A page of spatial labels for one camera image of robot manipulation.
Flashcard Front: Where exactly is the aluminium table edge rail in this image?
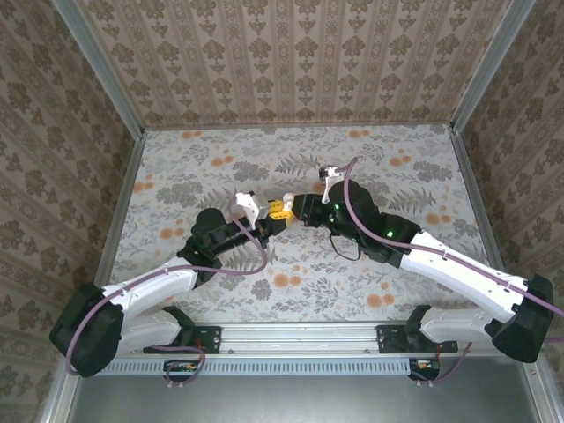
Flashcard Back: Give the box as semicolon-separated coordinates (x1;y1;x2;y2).
449;125;503;278
90;131;146;292

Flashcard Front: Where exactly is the black connector box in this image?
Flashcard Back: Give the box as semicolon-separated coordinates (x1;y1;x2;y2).
165;359;206;382
408;358;442;381

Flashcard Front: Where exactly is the thin black cable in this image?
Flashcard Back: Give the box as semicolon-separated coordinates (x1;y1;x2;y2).
329;235;363;261

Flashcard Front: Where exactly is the aluminium frame post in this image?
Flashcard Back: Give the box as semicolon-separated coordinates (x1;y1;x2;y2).
50;0;145;138
449;0;528;133

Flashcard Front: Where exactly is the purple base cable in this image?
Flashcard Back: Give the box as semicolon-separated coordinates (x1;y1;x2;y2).
163;345;207;390
413;341;473;387

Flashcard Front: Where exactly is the grey slotted cable duct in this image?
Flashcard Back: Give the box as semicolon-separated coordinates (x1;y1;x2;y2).
108;357;413;376

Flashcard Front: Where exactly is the grey metal sheet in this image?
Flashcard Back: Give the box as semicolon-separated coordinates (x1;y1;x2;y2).
65;355;545;423

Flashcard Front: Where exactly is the purple camera cable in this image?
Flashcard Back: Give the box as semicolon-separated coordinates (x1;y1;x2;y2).
64;196;270;378
343;157;564;345

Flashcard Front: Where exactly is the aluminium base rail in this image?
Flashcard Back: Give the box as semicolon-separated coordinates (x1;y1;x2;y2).
193;321;541;357

